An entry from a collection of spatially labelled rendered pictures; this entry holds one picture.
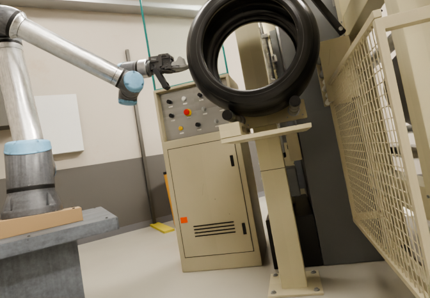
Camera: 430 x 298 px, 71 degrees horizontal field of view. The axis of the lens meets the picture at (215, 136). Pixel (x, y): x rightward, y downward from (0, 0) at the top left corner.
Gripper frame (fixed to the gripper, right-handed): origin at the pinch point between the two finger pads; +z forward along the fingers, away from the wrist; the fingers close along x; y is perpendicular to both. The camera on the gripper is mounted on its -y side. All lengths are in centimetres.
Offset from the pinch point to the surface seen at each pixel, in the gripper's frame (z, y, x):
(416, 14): 73, -12, -60
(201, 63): 9.8, -2.5, -12.3
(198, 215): -19, -83, 60
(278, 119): 39, -26, 23
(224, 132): 18.0, -32.6, -12.0
